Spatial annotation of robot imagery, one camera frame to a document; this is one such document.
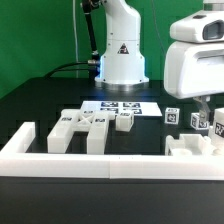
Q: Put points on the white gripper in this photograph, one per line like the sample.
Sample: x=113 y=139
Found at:
x=195 y=70

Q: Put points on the white chair seat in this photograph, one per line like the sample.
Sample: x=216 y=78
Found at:
x=189 y=145

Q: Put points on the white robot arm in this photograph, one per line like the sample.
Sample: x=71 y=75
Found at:
x=122 y=66

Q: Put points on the white sheet with tags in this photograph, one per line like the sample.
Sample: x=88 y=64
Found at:
x=150 y=109

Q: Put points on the white tagged block part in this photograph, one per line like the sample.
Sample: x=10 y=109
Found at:
x=124 y=121

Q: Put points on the white U-shaped fence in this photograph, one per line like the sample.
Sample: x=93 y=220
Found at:
x=15 y=160

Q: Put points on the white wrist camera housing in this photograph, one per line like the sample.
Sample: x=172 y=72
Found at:
x=198 y=29

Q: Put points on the white chair back frame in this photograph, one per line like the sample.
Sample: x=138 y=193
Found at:
x=95 y=124

